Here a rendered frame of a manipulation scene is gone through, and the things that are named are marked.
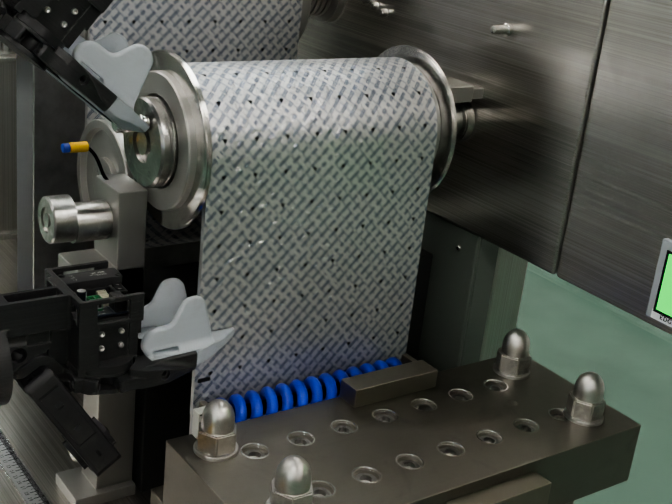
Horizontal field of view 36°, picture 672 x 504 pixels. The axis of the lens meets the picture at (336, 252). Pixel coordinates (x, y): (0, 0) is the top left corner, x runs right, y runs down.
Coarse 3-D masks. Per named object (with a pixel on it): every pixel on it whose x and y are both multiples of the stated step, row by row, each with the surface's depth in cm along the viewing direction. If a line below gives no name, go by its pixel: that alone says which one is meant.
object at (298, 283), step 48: (240, 240) 87; (288, 240) 90; (336, 240) 93; (384, 240) 96; (240, 288) 89; (288, 288) 92; (336, 288) 95; (384, 288) 98; (240, 336) 90; (288, 336) 94; (336, 336) 97; (384, 336) 101; (192, 384) 90; (240, 384) 92; (288, 384) 96
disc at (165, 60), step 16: (160, 64) 85; (176, 64) 83; (192, 80) 81; (192, 96) 82; (192, 112) 82; (208, 128) 81; (208, 144) 81; (208, 160) 81; (208, 176) 82; (192, 192) 84; (192, 208) 84; (176, 224) 87
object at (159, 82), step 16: (160, 80) 84; (176, 80) 83; (176, 96) 82; (176, 112) 83; (176, 128) 83; (192, 128) 82; (192, 144) 82; (192, 160) 82; (176, 176) 84; (192, 176) 83; (160, 192) 87; (176, 192) 84; (160, 208) 87; (176, 208) 86
